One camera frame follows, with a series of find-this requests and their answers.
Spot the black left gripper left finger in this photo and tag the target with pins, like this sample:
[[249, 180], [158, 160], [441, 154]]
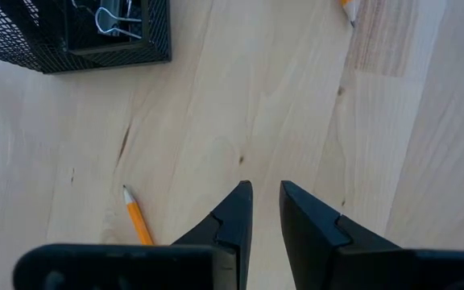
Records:
[[135, 266]]

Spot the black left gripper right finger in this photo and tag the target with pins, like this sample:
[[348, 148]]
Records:
[[336, 249]]

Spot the yellow pencil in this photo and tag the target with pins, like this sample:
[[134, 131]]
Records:
[[139, 223], [349, 8]]

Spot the black mesh desk organizer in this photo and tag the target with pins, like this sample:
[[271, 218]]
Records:
[[14, 40]]

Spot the black binder clip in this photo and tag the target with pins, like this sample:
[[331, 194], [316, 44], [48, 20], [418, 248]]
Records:
[[109, 10]]

